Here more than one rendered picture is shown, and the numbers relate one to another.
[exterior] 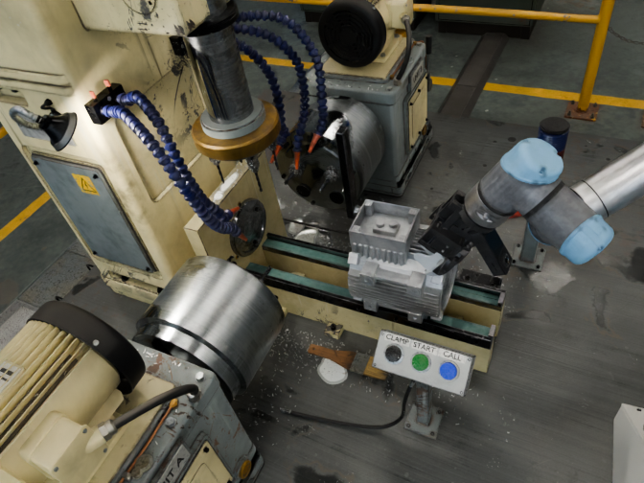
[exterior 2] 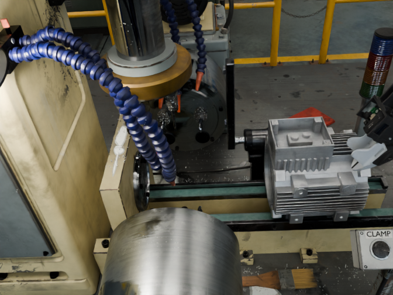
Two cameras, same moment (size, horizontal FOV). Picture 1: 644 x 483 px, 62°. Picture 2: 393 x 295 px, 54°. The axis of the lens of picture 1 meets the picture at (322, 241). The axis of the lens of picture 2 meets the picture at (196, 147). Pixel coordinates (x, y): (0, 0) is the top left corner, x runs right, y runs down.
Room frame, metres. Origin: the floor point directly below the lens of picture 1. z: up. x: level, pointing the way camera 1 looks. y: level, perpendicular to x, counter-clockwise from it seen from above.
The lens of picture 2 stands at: (0.33, 0.37, 1.68)
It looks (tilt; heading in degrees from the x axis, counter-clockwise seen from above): 41 degrees down; 331
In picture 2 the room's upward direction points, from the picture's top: 5 degrees counter-clockwise
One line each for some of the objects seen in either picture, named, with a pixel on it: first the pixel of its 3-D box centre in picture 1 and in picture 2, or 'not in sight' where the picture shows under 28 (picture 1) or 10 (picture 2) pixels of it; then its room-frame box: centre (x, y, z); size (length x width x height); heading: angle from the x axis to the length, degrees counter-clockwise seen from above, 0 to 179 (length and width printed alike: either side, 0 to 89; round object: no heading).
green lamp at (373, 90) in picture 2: not in sight; (372, 86); (0.88, -0.52, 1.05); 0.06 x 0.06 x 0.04
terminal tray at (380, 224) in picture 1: (385, 232); (298, 144); (0.78, -0.13, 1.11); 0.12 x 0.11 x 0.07; 58
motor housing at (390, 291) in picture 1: (404, 265); (311, 173); (0.76, -0.17, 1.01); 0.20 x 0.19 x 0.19; 58
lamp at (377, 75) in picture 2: not in sight; (376, 72); (0.88, -0.52, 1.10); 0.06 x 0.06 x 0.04
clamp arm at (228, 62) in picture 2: (348, 175); (231, 107); (0.97, -0.09, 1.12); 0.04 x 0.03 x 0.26; 57
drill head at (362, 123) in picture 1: (335, 146); (185, 94); (1.21, -0.09, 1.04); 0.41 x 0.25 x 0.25; 147
